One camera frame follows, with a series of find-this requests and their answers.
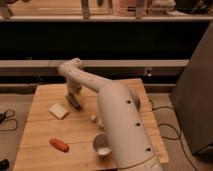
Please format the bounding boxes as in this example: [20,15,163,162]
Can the dark grey eraser block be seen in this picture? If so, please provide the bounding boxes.
[66,94,81,110]

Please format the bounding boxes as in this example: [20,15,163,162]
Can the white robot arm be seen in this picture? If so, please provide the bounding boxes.
[58,58,163,171]

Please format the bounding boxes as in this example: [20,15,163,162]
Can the white sponge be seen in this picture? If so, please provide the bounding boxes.
[49,103,68,119]

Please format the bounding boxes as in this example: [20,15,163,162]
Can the white plastic bottle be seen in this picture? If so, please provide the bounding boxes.
[91,115,104,129]

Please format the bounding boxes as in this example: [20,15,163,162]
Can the orange toy carrot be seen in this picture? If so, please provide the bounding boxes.
[49,138,69,152]

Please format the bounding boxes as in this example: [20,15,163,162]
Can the white cup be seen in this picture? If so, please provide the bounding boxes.
[93,134,111,157]

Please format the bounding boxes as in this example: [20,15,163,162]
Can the black object floor corner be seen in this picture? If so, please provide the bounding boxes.
[0,159,10,170]

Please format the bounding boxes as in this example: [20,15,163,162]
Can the black floor cable left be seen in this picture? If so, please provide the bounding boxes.
[0,108,19,132]

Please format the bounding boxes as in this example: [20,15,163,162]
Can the black floor cable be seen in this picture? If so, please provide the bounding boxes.
[0,108,19,132]
[147,98,200,171]

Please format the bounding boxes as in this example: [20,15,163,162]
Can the black floor cable right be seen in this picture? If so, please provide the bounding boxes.
[147,98,200,171]

